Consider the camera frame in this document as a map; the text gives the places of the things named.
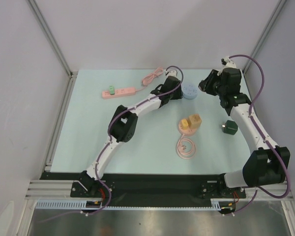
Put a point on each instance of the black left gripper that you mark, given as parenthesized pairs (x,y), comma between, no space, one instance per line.
(178,95)

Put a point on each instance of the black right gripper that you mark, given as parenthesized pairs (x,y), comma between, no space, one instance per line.
(209,82)

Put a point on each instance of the light blue round power strip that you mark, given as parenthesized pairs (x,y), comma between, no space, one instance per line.
(189,91)

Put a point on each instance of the beige cube socket adapter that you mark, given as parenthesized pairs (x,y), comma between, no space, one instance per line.
(194,121)

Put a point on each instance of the pink round power strip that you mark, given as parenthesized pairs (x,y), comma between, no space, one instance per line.
(185,147)

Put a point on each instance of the dark green cube socket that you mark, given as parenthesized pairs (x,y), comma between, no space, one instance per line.
(230,127)

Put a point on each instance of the light green USB charger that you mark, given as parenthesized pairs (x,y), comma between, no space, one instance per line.
(111,90)

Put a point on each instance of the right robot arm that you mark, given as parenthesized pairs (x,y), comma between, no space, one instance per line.
(267,166)

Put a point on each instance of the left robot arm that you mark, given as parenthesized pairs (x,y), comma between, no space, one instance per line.
(122,127)

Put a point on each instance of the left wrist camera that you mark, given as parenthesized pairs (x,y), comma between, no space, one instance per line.
(171,72)

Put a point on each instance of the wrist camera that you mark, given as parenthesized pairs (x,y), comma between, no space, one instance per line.
(171,72)
(228,63)

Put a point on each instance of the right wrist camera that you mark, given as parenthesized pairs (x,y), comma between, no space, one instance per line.
(228,63)

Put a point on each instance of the aluminium frame rail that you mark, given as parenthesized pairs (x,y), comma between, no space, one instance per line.
(61,189)

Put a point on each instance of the white cable duct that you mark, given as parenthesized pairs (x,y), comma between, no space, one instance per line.
(69,204)

